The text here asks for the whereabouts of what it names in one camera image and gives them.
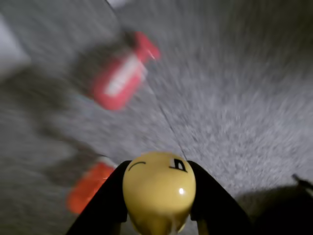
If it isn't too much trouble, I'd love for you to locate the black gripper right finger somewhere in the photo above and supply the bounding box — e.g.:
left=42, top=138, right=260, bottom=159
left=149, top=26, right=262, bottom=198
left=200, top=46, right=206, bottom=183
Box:
left=187, top=160, right=255, bottom=235

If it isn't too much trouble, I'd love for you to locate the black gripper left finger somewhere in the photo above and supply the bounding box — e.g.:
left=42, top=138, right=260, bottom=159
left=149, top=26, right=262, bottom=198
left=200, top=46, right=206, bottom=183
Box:
left=65, top=160, right=132, bottom=235

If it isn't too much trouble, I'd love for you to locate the yellow egg sushi toy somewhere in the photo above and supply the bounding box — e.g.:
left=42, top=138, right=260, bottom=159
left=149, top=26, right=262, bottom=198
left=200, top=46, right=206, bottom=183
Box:
left=122, top=151, right=197, bottom=234

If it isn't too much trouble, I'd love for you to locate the orange shrimp sushi toy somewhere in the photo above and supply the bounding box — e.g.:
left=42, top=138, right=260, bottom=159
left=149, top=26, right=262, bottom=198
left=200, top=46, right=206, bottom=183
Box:
left=66, top=161, right=116, bottom=214

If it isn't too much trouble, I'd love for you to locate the red tuna sushi toy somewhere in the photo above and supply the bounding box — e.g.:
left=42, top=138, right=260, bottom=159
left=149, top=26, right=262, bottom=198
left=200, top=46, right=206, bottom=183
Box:
left=90, top=31, right=161, bottom=111

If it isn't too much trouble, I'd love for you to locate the white card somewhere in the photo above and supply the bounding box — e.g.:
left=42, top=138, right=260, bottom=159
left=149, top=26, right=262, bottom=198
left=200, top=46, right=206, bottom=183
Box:
left=0, top=13, right=29, bottom=73
left=107, top=0, right=129, bottom=8

